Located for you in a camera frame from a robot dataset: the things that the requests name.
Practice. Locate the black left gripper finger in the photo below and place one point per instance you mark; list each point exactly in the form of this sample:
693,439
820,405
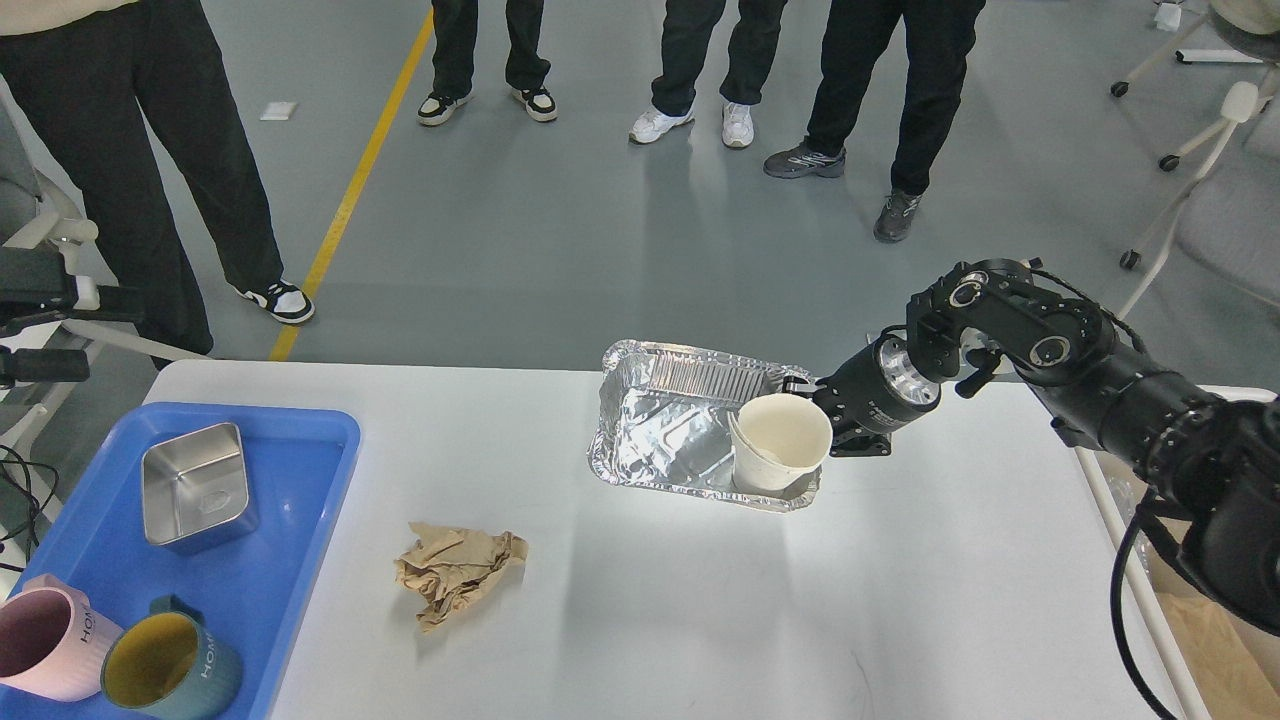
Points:
36,288
36,365

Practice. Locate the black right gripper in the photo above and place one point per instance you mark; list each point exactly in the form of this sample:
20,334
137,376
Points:
873,394

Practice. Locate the white paper cup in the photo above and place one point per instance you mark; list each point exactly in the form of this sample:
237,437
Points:
777,439

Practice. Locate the aluminium foil tray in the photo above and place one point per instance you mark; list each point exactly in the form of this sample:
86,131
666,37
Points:
665,421

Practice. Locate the square stainless steel container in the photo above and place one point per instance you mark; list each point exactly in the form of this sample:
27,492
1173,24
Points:
195,491

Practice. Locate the pink ribbed mug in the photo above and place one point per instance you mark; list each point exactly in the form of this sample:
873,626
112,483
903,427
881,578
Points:
53,643

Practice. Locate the dark green mug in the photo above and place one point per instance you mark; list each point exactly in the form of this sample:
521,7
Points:
170,666

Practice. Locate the brown paper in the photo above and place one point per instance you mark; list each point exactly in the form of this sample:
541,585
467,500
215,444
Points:
451,568
1235,666

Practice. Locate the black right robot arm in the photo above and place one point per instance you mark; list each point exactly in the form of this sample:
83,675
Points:
1211,465

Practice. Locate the white side table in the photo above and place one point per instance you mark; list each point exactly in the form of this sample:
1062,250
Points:
26,410

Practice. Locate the grey white office chair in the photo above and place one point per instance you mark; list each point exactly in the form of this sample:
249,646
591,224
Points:
37,214

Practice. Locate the blue plastic tray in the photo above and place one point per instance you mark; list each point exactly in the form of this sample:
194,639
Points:
252,591

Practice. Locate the person in cream shirt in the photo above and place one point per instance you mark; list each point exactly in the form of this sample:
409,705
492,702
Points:
99,82

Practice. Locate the white office chair right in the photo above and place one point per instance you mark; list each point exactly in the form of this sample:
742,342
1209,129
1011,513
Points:
1225,217

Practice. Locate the beige plastic bin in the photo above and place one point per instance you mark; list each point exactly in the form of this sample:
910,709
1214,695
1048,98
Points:
1147,647

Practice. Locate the brown paper in bin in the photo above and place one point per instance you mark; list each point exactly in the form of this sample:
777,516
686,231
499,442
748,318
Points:
1235,666

